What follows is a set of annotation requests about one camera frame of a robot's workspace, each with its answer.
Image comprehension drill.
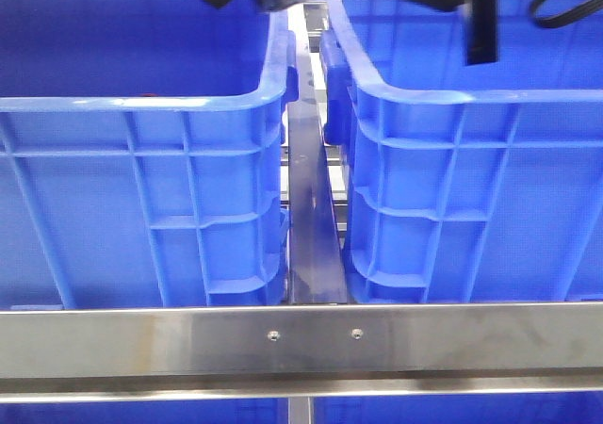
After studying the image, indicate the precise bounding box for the right blue plastic bin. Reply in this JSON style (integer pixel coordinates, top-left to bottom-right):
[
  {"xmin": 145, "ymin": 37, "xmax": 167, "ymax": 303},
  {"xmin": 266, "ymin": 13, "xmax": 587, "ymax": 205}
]
[{"xmin": 320, "ymin": 0, "xmax": 602, "ymax": 303}]

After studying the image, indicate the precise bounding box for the blue plastic bin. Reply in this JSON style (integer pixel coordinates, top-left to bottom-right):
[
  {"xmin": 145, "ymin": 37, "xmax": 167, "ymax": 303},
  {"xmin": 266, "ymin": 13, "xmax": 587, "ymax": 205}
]
[
  {"xmin": 1, "ymin": 0, "xmax": 298, "ymax": 310},
  {"xmin": 320, "ymin": 0, "xmax": 602, "ymax": 303}
]

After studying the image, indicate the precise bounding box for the left blue plastic bin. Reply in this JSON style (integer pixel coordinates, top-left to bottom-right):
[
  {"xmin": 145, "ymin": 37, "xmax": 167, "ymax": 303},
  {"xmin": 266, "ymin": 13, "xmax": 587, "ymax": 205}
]
[{"xmin": 1, "ymin": 0, "xmax": 298, "ymax": 310}]

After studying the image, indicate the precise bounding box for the steel centre divider bar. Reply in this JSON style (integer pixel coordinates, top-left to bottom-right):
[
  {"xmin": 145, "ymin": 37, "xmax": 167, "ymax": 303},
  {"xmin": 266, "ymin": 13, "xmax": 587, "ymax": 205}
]
[{"xmin": 287, "ymin": 5, "xmax": 348, "ymax": 304}]

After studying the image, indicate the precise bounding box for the lower right blue bin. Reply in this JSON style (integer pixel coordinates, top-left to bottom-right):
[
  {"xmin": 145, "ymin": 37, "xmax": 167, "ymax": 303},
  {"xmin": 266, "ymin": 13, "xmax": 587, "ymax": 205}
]
[{"xmin": 314, "ymin": 392, "xmax": 602, "ymax": 423}]

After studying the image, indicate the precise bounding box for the lower left blue bin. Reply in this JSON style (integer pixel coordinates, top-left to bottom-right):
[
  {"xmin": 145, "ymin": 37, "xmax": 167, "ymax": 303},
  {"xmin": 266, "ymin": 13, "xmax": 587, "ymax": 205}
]
[{"xmin": 1, "ymin": 399, "xmax": 287, "ymax": 423}]

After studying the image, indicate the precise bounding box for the black cable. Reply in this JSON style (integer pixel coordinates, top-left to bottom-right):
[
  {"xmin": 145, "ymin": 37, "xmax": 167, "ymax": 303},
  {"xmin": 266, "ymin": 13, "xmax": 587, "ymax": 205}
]
[{"xmin": 529, "ymin": 0, "xmax": 603, "ymax": 30}]

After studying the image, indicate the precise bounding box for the steel front shelf rail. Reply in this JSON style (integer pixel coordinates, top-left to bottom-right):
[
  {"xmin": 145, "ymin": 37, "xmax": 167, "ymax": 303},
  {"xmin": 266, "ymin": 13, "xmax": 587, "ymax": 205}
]
[{"xmin": 1, "ymin": 302, "xmax": 602, "ymax": 403}]

